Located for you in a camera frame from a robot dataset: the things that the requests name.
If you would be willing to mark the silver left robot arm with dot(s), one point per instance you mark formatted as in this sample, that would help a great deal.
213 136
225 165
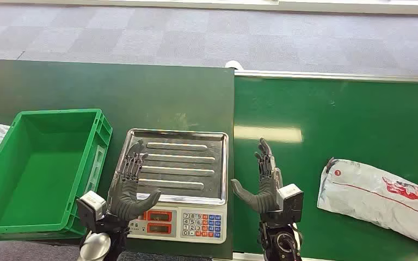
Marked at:
99 245

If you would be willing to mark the steel scale tray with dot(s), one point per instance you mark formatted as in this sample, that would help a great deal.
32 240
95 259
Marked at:
180 162

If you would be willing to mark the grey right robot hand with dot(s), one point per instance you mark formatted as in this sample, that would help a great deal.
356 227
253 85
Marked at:
265 194

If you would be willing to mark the dark green table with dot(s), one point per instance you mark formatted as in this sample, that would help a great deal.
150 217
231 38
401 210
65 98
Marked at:
122 93

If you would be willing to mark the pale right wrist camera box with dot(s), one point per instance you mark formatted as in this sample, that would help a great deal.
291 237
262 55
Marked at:
290 201

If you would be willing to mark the white round conveyor end cap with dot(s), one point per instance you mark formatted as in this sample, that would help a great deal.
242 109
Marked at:
234 65

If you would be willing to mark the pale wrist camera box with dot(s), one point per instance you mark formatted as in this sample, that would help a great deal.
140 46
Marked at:
91 207
290 201

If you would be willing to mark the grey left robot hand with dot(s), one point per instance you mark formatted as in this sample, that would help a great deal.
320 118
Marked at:
126 201

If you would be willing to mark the white electronic scale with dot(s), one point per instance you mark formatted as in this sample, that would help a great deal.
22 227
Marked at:
174 221

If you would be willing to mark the green plastic crate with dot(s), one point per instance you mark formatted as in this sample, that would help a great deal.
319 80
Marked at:
39 173

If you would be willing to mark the grey plastic mailer package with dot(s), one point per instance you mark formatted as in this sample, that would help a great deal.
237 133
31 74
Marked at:
378 198

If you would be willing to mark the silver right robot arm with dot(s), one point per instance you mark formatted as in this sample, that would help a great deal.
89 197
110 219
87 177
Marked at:
279 241

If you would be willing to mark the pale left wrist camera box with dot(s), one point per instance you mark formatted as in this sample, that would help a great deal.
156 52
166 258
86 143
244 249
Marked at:
91 207

